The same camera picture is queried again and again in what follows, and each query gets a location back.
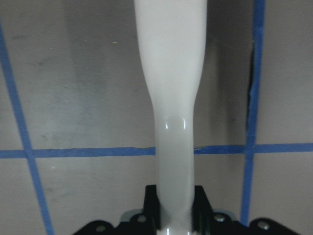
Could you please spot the beige hand brush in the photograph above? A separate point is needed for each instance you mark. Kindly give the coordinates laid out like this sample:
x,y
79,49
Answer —
x,y
172,37

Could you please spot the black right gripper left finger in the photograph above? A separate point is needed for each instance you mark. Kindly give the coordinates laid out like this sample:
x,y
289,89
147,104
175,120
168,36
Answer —
x,y
151,207

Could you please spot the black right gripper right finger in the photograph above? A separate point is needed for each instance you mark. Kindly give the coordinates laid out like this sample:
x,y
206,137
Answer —
x,y
202,211

